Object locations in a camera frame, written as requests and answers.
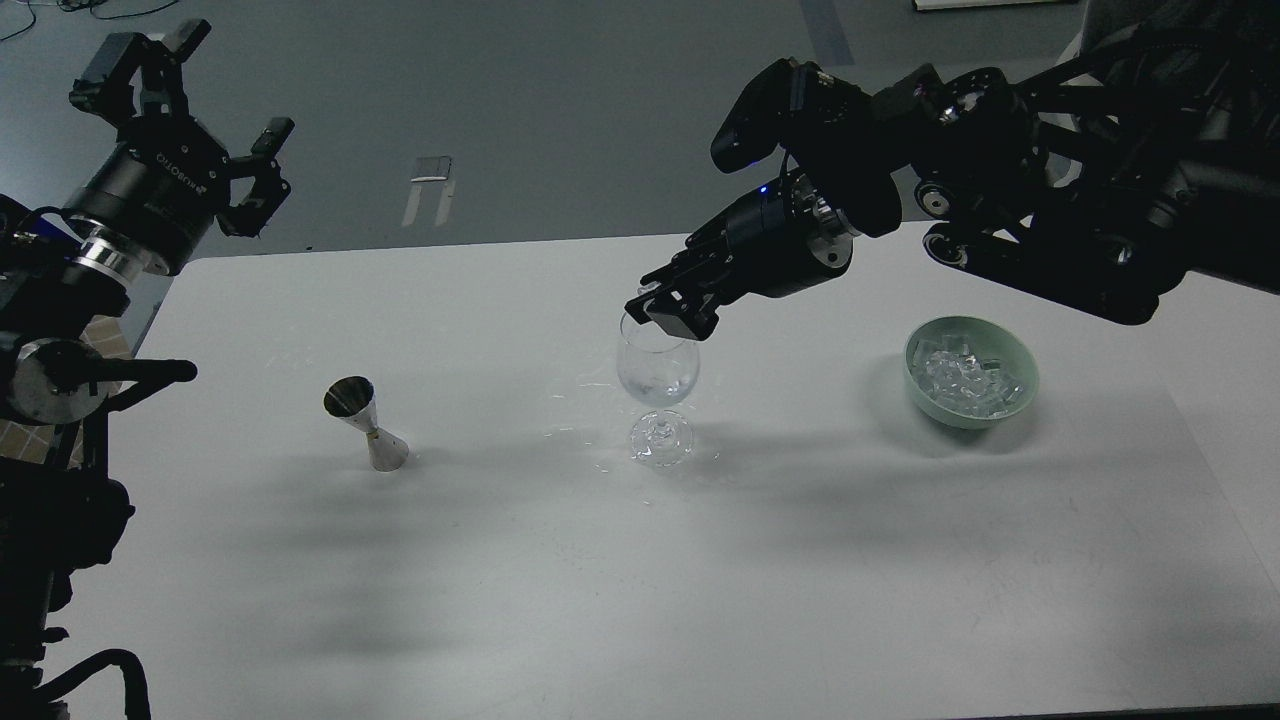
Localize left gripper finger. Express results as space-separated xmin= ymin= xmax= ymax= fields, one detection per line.
xmin=69 ymin=18 xmax=212 ymax=146
xmin=216 ymin=117 xmax=294 ymax=237

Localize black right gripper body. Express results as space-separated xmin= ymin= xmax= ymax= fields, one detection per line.
xmin=685 ymin=176 xmax=854 ymax=301

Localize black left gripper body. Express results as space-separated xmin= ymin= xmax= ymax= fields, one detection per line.
xmin=63 ymin=140 xmax=230 ymax=277

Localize silver steel jigger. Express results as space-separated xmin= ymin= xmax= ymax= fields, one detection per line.
xmin=323 ymin=375 xmax=410 ymax=471

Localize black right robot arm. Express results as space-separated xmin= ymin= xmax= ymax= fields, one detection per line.
xmin=625 ymin=8 xmax=1277 ymax=341

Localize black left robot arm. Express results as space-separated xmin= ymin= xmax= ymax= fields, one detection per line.
xmin=1 ymin=19 xmax=294 ymax=719

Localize clear wine glass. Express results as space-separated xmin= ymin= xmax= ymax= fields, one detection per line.
xmin=614 ymin=313 xmax=701 ymax=468

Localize green bowl of ice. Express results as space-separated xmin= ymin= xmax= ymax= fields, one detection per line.
xmin=901 ymin=315 xmax=1041 ymax=430

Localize silver floor plate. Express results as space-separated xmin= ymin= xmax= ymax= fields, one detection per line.
xmin=410 ymin=155 xmax=453 ymax=184

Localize black floor cables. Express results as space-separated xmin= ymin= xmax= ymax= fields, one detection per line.
xmin=0 ymin=0 xmax=183 ymax=44

